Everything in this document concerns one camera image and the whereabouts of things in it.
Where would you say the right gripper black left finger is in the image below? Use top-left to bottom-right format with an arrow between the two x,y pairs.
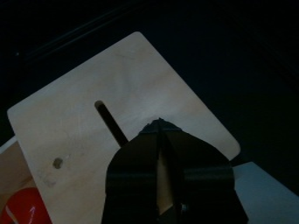
101,118 -> 163,224

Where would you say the wooden box drawer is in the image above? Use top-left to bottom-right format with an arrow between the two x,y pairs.
0,136 -> 39,205

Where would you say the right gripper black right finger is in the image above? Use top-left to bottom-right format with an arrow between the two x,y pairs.
157,118 -> 250,224

